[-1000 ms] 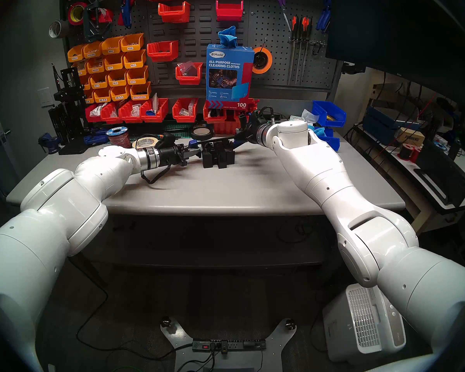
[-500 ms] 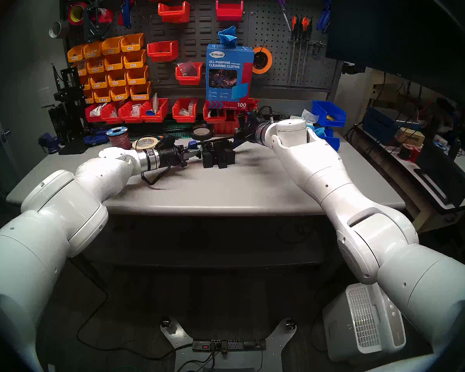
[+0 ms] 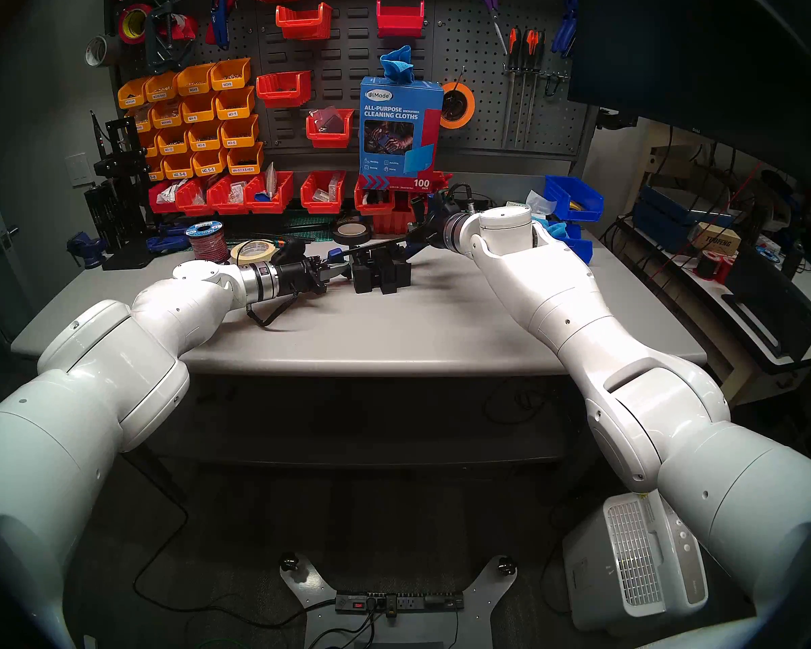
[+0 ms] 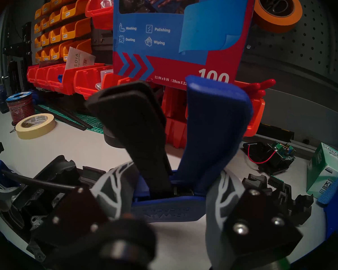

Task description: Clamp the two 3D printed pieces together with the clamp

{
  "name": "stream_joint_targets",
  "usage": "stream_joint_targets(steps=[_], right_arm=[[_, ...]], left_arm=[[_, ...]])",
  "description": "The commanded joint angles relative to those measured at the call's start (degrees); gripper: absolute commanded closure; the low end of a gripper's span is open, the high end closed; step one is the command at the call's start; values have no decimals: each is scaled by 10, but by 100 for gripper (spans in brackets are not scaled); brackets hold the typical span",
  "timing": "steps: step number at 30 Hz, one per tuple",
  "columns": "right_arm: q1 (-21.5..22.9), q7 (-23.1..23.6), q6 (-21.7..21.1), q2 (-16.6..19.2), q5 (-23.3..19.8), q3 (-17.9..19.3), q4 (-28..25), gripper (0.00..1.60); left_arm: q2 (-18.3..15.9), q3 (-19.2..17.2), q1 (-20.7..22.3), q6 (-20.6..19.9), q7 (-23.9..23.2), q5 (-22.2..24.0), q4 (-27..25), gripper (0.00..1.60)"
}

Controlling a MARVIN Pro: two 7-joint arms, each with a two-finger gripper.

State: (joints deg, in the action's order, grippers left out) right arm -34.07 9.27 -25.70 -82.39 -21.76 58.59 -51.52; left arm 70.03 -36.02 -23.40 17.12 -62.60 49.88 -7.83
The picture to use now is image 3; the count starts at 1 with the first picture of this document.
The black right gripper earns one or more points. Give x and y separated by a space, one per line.
439 227

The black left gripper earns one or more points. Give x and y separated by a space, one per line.
297 279

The blue bar clamp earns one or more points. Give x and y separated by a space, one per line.
335 254

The black 3D printed piece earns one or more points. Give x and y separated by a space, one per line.
363 279
395 272

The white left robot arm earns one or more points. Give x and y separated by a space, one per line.
108 370

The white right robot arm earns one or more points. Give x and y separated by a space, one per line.
581 303

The blue clamp on bench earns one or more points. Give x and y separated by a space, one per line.
167 238

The blue spring clamp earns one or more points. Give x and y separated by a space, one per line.
562 29
572 15

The black hanging clamp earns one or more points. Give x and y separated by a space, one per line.
159 39

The upturned red bin stack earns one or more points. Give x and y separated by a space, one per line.
392 223

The black tape roll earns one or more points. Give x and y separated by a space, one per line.
351 242

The green cutting mat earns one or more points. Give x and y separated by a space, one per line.
314 223

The beige masking tape roll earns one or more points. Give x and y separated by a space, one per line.
263 257

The blue cleaning cloths box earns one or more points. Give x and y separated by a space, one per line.
399 134

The green tissue box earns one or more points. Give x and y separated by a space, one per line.
541 201

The orange tape reel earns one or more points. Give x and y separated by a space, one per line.
472 105

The blue cloth in bin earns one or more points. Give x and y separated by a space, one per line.
557 230

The yellow storage bin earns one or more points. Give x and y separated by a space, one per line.
132 97
160 90
194 83
167 117
179 168
172 142
209 164
240 132
245 161
142 122
205 138
199 111
149 145
235 105
155 171
230 76

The yellow item in bin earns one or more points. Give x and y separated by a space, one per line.
581 205

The blue cloth in box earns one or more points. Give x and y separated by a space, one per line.
397 63

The dark louvered bin panel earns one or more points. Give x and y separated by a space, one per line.
351 56

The grey perforated pegboard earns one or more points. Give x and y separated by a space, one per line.
466 46

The metal peg hook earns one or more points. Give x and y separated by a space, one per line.
555 83

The orange black screwdriver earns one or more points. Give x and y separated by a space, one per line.
530 46
511 42

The black equipment stand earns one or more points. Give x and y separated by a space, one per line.
118 201

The dark blue equipment box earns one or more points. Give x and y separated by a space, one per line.
669 211

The blue bench vise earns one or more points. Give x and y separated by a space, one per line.
86 247

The blue hanging hand tool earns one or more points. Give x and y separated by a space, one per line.
219 15

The red white hanging item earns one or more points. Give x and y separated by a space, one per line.
181 27

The black caster knob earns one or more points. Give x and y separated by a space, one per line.
507 565
288 561

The small cardboard box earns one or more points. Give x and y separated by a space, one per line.
720 238

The red and yellow tape roll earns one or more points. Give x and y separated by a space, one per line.
135 24

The black power strip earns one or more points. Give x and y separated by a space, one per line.
399 602

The large black monitor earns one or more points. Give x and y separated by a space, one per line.
709 46

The black tilted screen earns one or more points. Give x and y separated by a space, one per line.
774 303

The white air purifier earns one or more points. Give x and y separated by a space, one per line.
635 566

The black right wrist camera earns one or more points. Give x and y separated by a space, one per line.
443 201

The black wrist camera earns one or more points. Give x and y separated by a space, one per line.
443 201
290 249

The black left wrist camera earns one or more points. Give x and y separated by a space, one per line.
290 249

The black monitor mount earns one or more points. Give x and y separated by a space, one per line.
615 117

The white wall plate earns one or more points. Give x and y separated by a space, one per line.
80 170

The grey duct tape roll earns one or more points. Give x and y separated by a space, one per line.
108 49

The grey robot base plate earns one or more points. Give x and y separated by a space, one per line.
432 631

